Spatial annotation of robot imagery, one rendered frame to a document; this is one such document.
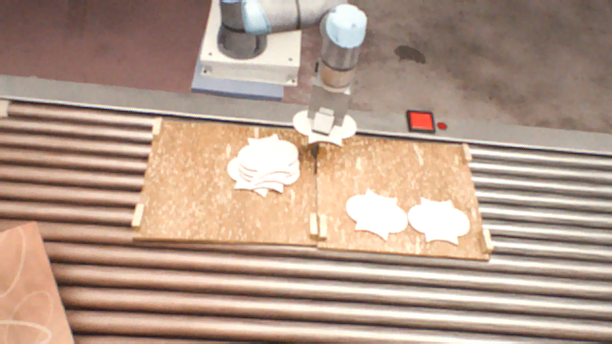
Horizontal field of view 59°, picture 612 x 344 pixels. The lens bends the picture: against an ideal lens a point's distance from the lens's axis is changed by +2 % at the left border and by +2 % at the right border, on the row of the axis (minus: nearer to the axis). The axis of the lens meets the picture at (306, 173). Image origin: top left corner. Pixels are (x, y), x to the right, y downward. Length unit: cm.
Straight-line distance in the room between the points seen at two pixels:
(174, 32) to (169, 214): 209
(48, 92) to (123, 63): 149
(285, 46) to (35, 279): 95
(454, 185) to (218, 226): 61
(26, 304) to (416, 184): 90
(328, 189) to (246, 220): 22
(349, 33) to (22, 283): 75
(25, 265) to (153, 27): 232
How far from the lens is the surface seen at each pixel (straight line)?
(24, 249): 114
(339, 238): 124
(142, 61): 305
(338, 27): 104
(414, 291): 123
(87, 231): 128
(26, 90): 161
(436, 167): 144
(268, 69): 160
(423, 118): 156
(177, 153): 136
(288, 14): 111
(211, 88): 161
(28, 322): 107
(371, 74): 311
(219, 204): 126
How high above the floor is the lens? 198
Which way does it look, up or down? 51 degrees down
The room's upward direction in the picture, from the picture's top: 11 degrees clockwise
